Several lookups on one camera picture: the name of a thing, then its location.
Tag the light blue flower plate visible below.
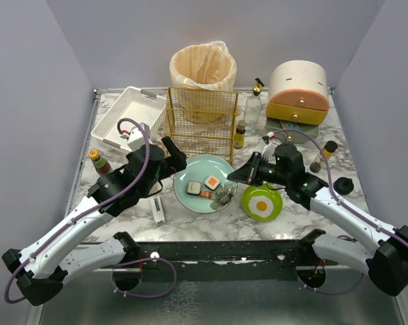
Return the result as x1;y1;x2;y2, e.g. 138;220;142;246
173;154;237;213

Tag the green fried egg plate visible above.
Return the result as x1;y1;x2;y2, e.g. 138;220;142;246
241;183;283;222

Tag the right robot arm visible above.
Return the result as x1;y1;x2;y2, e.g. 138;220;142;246
227;144;408;297

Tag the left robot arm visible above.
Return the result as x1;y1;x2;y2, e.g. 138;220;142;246
2;136;187;306

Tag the small yellow label bottle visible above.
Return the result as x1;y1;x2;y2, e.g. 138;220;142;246
234;120;245;149

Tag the orange salmon sushi piece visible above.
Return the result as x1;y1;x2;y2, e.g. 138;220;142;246
204;175;220;191

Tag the white rectangular case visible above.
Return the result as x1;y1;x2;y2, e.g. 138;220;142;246
150;195;165;224

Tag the white rice sushi piece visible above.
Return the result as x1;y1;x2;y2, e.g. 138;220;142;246
186;180;201;196

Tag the small salmon sushi piece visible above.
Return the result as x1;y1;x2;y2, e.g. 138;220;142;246
199;191;214;200

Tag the red sauce bottle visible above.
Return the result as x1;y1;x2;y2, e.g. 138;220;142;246
88;148;113;176

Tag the white plastic basket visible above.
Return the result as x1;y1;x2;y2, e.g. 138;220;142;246
91;86;166;153

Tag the clear glass oil bottle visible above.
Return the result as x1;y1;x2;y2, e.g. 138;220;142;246
244;78;264;135

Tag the gold spice jar black cap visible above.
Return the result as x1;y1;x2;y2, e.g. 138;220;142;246
310;141;338;173

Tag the bin with plastic bag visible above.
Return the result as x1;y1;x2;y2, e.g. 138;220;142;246
169;40;238;125

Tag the white bottle black lid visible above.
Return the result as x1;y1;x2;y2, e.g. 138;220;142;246
333;177;354;196

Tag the round drawer organizer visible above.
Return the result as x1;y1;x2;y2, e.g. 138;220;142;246
265;60;329;144

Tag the purple cable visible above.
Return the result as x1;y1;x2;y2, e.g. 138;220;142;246
111;257;178;299
274;129;408;285
295;267;369;296
3;117;151;304

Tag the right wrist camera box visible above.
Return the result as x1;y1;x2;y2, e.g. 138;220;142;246
260;132;277;160

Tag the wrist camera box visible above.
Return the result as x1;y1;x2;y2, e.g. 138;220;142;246
127;123;150;151
260;132;277;160

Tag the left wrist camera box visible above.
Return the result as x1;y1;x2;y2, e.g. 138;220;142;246
127;123;150;151

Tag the gold wire rack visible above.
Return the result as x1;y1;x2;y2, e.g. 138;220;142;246
163;87;239;164

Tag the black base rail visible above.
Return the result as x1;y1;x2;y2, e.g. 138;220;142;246
98;228;340;282

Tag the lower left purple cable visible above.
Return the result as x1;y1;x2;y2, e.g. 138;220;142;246
111;257;178;299

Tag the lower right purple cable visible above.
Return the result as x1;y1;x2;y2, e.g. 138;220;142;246
295;267;369;296

